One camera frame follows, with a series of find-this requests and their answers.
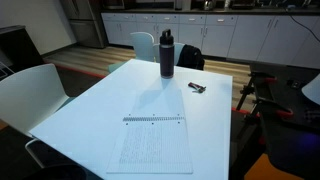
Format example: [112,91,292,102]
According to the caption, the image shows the black jacket on chair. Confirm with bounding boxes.
[177,45,205,70]

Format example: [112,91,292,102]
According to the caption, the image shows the dark maroon water bottle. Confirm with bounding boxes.
[160,29,174,79]

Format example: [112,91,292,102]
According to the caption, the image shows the white chair far side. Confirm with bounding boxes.
[107,31,156,74]

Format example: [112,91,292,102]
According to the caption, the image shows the black red clamp stand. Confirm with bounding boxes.
[235,71,293,139]

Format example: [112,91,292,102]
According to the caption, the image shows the stainless steel refrigerator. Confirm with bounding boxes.
[60,0,107,48]

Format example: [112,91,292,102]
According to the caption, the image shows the white chair near robot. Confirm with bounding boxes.
[0,64,74,168]

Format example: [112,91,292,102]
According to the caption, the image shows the white kitchen cabinets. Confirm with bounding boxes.
[102,13,320,68]

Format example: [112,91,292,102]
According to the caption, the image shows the white chair at teal table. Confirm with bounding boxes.
[302,74,320,105]

